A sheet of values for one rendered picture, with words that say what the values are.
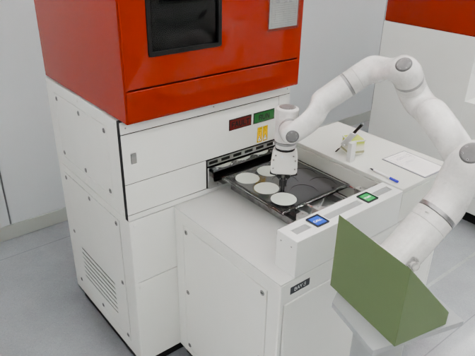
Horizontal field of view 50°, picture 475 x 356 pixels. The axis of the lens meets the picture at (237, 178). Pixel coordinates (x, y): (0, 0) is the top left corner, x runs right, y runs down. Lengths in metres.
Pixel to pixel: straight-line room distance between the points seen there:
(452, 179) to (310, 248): 0.48
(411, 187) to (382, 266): 0.65
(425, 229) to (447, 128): 0.34
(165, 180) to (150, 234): 0.23
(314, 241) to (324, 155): 0.61
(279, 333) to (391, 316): 0.46
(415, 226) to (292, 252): 0.39
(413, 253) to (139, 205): 1.00
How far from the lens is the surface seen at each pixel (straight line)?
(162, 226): 2.08
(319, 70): 4.69
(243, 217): 1.98
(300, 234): 1.64
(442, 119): 1.70
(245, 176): 2.11
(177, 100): 1.84
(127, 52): 1.70
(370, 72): 1.88
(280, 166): 1.95
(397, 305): 1.45
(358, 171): 2.10
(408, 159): 2.24
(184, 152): 1.99
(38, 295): 3.05
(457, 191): 1.56
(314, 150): 2.23
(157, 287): 2.23
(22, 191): 3.47
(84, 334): 2.75
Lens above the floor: 1.86
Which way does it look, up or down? 27 degrees down
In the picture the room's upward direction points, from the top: 1 degrees clockwise
